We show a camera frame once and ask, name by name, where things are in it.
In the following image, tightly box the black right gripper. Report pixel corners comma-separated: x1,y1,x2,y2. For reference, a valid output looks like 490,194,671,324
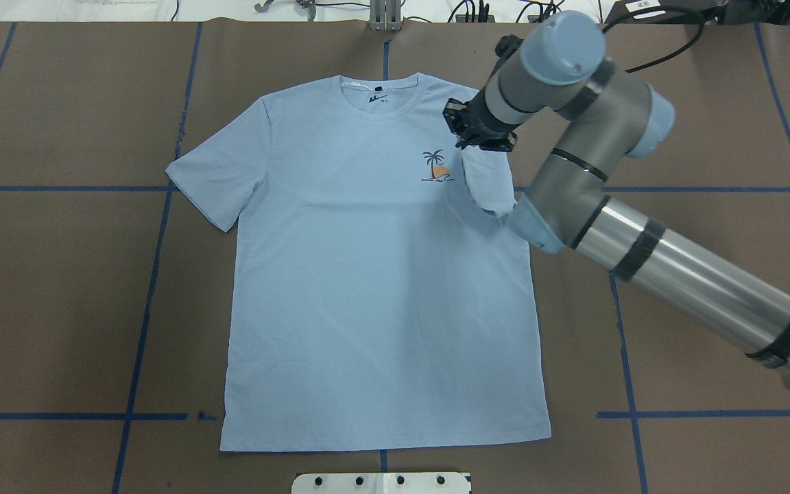
442,96,518,152

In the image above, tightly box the light blue t-shirt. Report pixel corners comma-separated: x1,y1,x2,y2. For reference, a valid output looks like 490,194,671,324
166,74,552,453

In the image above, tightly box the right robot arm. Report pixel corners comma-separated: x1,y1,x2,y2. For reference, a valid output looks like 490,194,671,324
443,10,790,392

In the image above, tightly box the aluminium frame post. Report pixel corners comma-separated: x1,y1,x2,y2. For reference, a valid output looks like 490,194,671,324
368,0,403,32

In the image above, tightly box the white camera mast with base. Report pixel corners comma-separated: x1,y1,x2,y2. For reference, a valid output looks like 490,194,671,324
291,472,473,493

